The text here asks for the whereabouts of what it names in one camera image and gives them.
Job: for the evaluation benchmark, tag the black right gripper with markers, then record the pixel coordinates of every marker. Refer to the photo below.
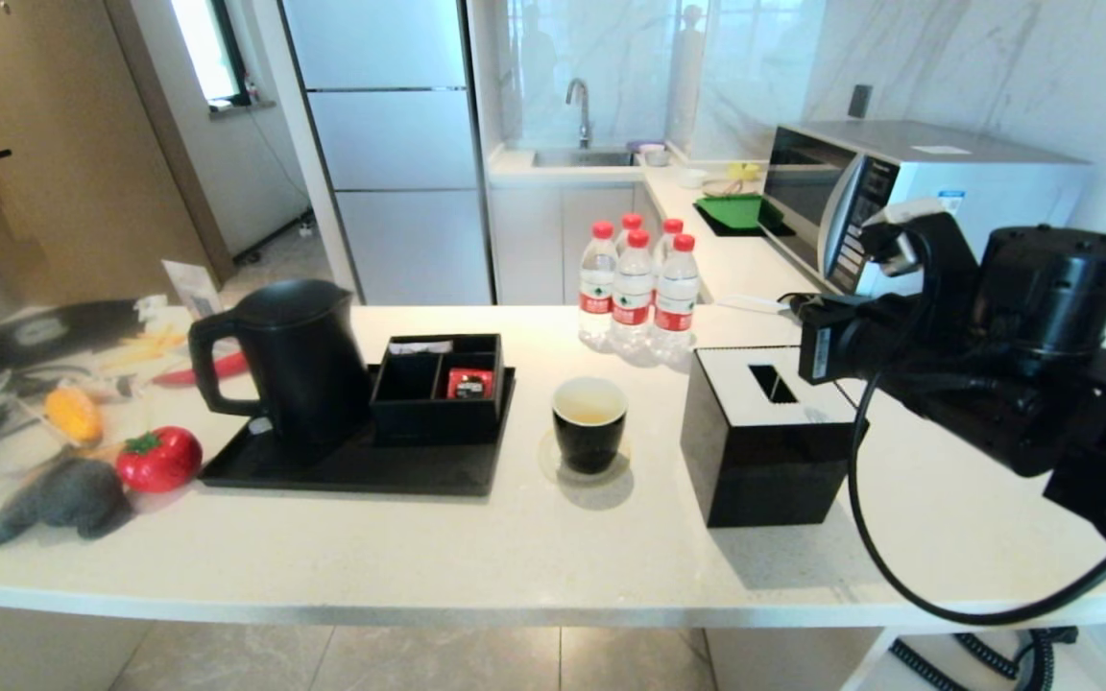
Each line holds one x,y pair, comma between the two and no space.
841,341

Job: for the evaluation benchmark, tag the black electric kettle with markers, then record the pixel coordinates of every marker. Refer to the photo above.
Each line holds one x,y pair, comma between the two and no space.
308,384

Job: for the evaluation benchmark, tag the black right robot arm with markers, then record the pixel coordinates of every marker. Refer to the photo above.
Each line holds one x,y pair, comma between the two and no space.
1052,365

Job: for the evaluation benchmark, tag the red coffee sachet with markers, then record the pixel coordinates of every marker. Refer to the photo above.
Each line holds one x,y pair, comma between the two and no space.
469,384

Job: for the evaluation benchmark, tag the silver microwave oven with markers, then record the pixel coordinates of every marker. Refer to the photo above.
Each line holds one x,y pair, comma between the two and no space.
822,192

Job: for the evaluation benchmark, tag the black tissue box white top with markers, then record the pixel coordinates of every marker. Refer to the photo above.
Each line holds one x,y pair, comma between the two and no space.
755,470

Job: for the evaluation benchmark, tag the water bottles red caps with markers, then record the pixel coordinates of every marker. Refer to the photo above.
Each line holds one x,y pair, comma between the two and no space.
675,307
596,288

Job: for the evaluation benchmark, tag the green plastic tray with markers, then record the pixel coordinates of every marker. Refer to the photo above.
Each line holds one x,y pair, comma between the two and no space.
731,211

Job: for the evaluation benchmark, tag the yellow bowl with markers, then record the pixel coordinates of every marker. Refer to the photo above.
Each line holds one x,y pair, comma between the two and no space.
743,173

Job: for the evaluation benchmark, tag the water bottle red cap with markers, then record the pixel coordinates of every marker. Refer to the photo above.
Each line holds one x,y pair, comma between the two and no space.
632,302
629,225
670,228

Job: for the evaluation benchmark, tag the small white bowl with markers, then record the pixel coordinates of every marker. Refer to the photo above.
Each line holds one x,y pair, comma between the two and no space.
691,178

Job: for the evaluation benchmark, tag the purple bowl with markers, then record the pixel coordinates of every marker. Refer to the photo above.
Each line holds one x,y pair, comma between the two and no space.
647,151

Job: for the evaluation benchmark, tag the black cup white inside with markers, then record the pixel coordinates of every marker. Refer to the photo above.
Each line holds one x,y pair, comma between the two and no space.
589,443

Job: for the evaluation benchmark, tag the clear round coaster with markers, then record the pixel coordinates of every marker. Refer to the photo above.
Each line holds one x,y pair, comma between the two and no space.
545,463

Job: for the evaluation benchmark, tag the steel kitchen sink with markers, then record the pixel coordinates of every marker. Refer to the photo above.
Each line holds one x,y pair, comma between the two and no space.
577,158

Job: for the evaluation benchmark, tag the white base cabinet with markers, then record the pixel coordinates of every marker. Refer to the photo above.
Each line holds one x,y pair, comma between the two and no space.
534,240

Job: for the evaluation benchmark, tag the chrome kitchen faucet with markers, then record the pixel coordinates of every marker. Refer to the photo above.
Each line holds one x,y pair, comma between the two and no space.
581,106

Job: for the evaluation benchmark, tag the black compartment organizer box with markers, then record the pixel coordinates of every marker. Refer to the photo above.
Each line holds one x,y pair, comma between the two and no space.
433,422

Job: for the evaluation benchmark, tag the white paper sachet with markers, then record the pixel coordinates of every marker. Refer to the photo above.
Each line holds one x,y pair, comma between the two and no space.
419,347

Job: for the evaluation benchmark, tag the black serving tray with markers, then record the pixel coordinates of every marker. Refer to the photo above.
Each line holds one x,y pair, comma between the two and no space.
371,472

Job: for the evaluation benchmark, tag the red toy chili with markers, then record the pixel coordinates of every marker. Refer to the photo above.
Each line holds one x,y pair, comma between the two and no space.
227,367

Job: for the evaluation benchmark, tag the small paper card sign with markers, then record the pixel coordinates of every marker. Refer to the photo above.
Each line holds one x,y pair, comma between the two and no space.
193,286

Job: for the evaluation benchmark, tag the red toy tomato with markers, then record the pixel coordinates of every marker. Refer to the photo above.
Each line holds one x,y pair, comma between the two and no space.
159,461

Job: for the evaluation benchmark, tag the window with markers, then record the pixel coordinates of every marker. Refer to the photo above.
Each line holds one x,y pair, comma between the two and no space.
203,48

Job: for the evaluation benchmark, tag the yellow toy corn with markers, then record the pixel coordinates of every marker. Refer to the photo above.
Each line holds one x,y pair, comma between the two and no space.
73,415

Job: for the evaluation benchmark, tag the printed placemat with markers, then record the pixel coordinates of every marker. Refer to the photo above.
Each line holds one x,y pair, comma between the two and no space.
44,336

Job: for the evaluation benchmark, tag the grey wall outlet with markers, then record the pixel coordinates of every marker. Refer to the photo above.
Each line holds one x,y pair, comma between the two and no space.
858,103

